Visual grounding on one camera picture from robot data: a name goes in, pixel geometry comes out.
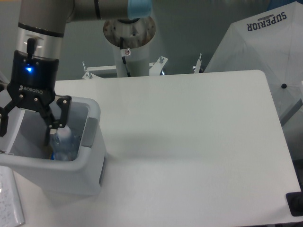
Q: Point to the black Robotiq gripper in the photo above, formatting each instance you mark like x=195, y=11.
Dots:
x=35, y=79

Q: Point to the clear plastic bottle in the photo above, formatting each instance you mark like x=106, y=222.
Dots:
x=65, y=144

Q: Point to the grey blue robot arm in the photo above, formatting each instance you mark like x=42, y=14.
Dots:
x=41, y=28

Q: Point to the white trash can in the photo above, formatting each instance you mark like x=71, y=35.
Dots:
x=33, y=160

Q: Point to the white Superior umbrella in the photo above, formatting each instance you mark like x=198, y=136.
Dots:
x=271, y=42

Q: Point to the black device at table edge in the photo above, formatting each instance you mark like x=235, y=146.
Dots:
x=295, y=203

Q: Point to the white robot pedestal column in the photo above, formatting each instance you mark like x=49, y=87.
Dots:
x=130, y=37

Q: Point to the white metal base frame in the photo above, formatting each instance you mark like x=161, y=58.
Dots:
x=128, y=66

